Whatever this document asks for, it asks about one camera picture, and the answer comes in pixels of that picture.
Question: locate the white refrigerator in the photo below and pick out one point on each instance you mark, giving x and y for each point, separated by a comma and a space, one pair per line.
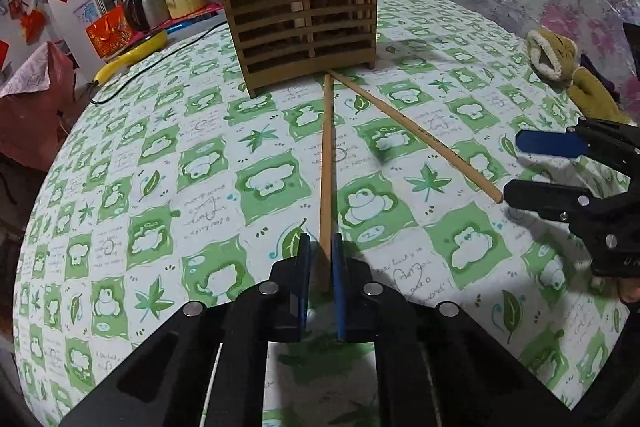
75, 22

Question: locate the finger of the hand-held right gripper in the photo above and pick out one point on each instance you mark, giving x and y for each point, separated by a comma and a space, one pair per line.
550, 143
550, 202

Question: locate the red printed box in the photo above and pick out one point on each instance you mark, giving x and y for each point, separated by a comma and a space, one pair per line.
107, 32

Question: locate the olive fleece-lined glove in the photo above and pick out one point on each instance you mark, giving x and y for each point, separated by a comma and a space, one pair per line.
555, 57

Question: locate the slatted wooden chopstick holder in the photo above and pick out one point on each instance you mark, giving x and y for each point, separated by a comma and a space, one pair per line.
300, 42

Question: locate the black silver rice cooker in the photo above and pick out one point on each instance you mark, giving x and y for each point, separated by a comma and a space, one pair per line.
142, 7

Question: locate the yellow long tool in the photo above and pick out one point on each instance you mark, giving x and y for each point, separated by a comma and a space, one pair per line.
132, 54

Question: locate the long wooden chopstick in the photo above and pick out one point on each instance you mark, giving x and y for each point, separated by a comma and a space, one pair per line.
327, 157
425, 142

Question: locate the red cloth cover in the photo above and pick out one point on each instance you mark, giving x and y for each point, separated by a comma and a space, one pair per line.
35, 117

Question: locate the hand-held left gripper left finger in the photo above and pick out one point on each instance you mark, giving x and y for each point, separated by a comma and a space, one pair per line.
303, 287

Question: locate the green patterned tablecloth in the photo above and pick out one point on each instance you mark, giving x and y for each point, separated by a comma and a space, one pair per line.
200, 207

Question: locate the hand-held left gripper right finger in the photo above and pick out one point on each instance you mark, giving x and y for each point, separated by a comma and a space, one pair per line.
339, 292

